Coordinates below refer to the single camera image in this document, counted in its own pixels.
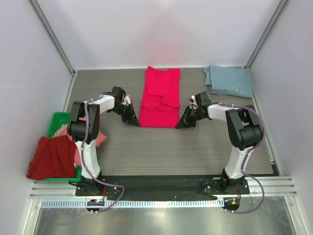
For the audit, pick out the hot pink t shirt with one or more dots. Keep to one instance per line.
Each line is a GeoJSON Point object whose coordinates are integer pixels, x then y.
{"type": "Point", "coordinates": [160, 102]}

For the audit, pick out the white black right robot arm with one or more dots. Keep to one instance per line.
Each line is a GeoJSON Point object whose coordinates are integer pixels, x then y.
{"type": "Point", "coordinates": [246, 131]}

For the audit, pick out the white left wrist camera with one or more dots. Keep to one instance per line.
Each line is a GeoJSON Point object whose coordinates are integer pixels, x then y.
{"type": "Point", "coordinates": [127, 100]}

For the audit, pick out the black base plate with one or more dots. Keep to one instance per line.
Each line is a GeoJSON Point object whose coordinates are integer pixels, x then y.
{"type": "Point", "coordinates": [170, 187]}

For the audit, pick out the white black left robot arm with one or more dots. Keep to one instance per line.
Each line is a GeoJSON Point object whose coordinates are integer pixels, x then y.
{"type": "Point", "coordinates": [84, 126]}

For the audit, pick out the aluminium frame rail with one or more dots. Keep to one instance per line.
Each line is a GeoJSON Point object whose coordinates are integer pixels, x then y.
{"type": "Point", "coordinates": [269, 186]}

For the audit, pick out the dark red t shirt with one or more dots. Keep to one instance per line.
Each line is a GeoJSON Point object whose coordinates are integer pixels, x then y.
{"type": "Point", "coordinates": [54, 158]}

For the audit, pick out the green plastic bin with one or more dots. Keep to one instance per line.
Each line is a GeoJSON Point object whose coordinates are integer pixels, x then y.
{"type": "Point", "coordinates": [58, 119]}

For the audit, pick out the slotted white cable duct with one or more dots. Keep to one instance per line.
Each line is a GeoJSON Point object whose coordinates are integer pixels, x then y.
{"type": "Point", "coordinates": [97, 203]}

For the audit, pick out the folded blue t shirt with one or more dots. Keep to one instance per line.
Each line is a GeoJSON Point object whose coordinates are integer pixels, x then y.
{"type": "Point", "coordinates": [233, 81]}

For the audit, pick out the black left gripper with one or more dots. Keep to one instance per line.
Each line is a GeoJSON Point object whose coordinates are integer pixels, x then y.
{"type": "Point", "coordinates": [131, 118]}

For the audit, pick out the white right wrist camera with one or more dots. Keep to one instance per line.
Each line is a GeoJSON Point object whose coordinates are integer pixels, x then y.
{"type": "Point", "coordinates": [192, 101]}

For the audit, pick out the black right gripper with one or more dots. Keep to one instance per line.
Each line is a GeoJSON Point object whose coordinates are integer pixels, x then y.
{"type": "Point", "coordinates": [191, 114]}

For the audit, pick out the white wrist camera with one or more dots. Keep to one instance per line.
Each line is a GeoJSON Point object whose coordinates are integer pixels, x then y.
{"type": "Point", "coordinates": [127, 100]}
{"type": "Point", "coordinates": [192, 101]}

